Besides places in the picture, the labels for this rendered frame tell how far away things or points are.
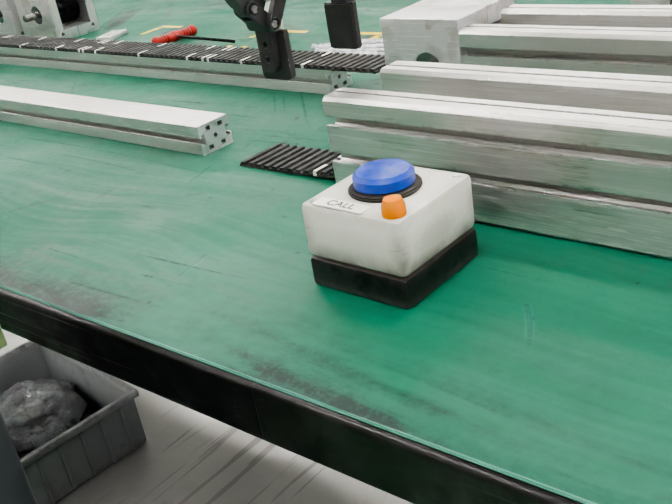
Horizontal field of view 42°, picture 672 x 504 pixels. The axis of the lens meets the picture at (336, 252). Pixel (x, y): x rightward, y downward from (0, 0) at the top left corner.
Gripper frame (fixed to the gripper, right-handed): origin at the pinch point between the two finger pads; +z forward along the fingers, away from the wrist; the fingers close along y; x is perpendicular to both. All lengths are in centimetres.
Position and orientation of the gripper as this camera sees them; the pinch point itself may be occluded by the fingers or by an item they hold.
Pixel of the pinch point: (312, 48)
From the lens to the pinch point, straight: 75.6
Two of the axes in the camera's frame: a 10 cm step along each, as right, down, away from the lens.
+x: 7.5, 1.8, -6.3
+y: -6.4, 4.3, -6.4
